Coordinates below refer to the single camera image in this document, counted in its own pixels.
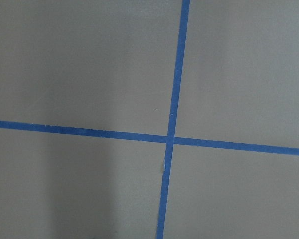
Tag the blue horizontal tape line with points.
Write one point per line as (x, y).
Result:
(148, 138)

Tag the blue vertical tape line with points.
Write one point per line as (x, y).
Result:
(181, 42)

